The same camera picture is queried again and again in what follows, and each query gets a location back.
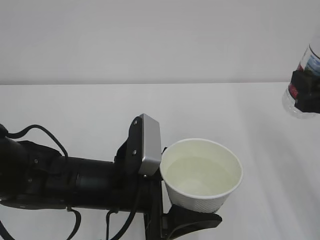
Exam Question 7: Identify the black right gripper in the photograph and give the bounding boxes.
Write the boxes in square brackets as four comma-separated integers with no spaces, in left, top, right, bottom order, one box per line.
[290,70,320,113]

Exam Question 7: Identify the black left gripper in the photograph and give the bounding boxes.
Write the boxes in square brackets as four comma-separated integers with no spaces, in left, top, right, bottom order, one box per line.
[107,172,222,240]

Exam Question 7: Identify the clear plastic water bottle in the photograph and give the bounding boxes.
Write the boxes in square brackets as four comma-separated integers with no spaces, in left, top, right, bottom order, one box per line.
[282,32,320,119]

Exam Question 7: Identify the white paper cup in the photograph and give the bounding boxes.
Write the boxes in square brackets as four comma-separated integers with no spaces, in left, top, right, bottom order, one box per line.
[159,138,244,213]

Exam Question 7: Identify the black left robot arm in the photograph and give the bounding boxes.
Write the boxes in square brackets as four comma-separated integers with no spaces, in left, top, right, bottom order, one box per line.
[0,118,222,240]

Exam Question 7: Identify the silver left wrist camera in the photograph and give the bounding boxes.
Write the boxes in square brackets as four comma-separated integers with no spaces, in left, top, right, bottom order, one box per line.
[114,113,162,177]

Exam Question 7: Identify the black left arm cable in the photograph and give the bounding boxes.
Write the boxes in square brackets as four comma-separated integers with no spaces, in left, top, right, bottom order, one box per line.
[0,124,141,240]

